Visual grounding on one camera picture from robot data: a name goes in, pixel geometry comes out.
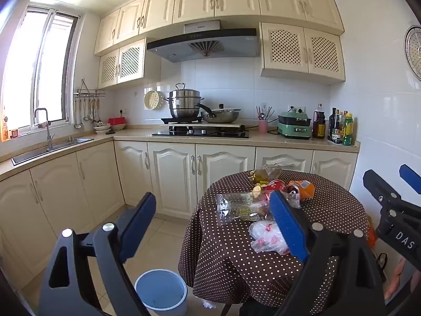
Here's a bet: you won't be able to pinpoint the cream upper cabinets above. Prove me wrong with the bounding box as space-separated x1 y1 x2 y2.
94 0 345 56

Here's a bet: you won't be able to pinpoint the row of hanging ladles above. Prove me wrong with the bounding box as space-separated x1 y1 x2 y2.
74 96 102 129

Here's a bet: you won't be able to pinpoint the brownish clear plastic bag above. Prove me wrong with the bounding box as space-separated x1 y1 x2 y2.
253 166 283 184

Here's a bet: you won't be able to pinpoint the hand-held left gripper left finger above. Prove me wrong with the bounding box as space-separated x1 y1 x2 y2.
38 192 157 316

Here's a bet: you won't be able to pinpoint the bundle of chopsticks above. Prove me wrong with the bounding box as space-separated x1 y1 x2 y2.
256 105 275 121

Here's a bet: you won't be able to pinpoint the white plastic bag red print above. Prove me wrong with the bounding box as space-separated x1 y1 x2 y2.
249 220 290 255

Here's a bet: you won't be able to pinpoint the orange plastic bag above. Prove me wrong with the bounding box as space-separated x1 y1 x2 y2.
367 215 377 248

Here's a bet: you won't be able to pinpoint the green electric cooker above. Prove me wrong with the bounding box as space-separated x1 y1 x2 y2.
277 111 313 140

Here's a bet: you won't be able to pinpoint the grey range hood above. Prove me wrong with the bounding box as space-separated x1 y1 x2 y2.
146 20 260 63

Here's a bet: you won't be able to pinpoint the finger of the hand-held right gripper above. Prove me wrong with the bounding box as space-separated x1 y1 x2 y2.
399 164 421 195
363 170 421 224

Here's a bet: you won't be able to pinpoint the brown polka-dot tablecloth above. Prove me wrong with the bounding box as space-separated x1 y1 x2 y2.
178 169 370 307

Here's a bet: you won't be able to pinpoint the cream colander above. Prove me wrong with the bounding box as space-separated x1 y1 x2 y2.
144 90 164 110

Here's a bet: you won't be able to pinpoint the steel faucet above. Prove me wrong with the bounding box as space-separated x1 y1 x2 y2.
34 107 54 149

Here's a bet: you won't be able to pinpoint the metal utensil rack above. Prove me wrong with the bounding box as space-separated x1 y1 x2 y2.
74 79 106 98

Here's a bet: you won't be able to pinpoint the small lattice-door wall cabinet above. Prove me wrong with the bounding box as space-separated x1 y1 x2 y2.
98 38 147 89

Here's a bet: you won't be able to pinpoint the large lattice-door wall cabinet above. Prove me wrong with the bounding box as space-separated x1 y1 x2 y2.
260 22 346 84

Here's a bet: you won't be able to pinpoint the stainless steel sink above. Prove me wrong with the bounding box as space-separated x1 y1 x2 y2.
11 137 95 166

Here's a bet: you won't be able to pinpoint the blue plastic bin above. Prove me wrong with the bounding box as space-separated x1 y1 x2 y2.
134 269 188 316

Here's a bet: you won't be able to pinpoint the orange snack packet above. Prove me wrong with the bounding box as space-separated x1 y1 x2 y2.
289 179 315 202

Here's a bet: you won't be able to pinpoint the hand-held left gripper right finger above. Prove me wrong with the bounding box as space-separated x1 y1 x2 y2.
269 191 385 316

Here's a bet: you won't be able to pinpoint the clear plastic wrapper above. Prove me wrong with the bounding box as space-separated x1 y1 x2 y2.
217 192 277 222

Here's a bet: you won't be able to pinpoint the red soda can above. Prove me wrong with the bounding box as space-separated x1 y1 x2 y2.
265 179 287 194

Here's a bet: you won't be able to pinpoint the cream lower cabinets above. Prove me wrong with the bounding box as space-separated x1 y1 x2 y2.
0 140 359 290

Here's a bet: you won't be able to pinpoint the dark glass bottle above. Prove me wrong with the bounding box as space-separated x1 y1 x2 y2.
335 110 344 144
328 107 339 142

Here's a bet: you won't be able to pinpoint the large soy sauce bottle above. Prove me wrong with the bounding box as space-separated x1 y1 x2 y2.
312 103 327 139

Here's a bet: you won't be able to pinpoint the person's right hand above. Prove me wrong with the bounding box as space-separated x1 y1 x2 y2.
384 257 421 301

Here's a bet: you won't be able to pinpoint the steel wok with lid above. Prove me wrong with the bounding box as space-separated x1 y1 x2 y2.
195 103 242 124

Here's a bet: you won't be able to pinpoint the cream cabinets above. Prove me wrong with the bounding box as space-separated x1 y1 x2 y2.
0 140 359 290
94 0 345 56

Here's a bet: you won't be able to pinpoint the round metal steamer tray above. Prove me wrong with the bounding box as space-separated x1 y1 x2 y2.
404 25 421 81

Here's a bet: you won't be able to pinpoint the beige kitchen countertop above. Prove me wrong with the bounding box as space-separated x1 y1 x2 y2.
0 128 360 181

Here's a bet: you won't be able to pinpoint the sliding window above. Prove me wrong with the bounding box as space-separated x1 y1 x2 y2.
0 5 81 135

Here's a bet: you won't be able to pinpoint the black gas stove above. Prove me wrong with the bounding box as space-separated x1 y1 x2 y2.
152 125 250 139

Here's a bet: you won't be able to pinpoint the stainless steel steamer pot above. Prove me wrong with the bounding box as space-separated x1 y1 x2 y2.
163 83 204 119

